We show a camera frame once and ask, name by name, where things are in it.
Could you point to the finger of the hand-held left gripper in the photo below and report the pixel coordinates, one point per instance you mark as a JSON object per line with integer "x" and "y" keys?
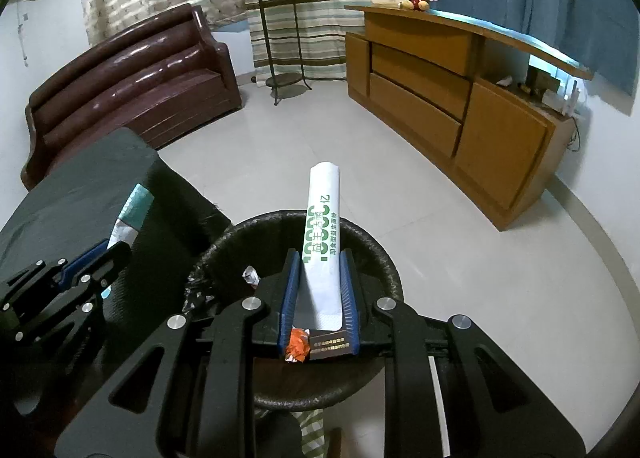
{"x": 107, "y": 263}
{"x": 86, "y": 258}

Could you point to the white folded paper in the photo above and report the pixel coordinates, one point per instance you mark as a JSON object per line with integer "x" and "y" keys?
{"x": 503, "y": 81}

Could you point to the small brown box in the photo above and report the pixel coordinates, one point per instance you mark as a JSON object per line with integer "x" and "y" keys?
{"x": 542, "y": 79}

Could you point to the green striped cloth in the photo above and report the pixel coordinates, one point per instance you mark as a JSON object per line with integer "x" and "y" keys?
{"x": 309, "y": 433}

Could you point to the wooden cabinet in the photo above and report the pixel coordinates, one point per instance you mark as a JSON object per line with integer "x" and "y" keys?
{"x": 500, "y": 138}

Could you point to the black box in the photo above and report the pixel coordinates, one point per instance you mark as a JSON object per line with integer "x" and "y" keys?
{"x": 330, "y": 347}

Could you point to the dark grey tablecloth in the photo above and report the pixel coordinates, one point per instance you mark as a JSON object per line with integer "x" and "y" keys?
{"x": 75, "y": 188}

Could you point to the white router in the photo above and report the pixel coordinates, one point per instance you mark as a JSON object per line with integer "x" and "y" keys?
{"x": 565, "y": 100}

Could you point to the orange wrapper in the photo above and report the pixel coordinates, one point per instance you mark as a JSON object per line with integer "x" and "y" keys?
{"x": 298, "y": 344}

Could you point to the black trash bin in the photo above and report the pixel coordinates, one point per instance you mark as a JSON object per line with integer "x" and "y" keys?
{"x": 280, "y": 390}

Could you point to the long white stick packet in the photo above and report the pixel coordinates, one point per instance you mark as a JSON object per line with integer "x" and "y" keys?
{"x": 322, "y": 248}

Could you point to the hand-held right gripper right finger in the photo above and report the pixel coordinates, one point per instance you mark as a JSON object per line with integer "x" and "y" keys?
{"x": 350, "y": 298}

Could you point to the white wrapper with black tip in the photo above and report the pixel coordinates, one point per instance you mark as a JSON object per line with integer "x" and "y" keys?
{"x": 251, "y": 275}

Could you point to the brown leather sofa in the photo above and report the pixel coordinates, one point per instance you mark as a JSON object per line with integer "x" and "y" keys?
{"x": 130, "y": 88}

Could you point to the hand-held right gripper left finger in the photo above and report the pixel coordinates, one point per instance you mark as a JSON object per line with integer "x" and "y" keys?
{"x": 289, "y": 298}

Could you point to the striped curtain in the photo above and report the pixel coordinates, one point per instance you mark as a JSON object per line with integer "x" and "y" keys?
{"x": 340, "y": 23}

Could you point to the black metal plant stand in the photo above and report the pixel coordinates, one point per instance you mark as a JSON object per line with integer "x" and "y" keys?
{"x": 287, "y": 82}

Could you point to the white teal tube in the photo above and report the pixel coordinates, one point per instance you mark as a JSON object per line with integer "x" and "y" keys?
{"x": 137, "y": 200}

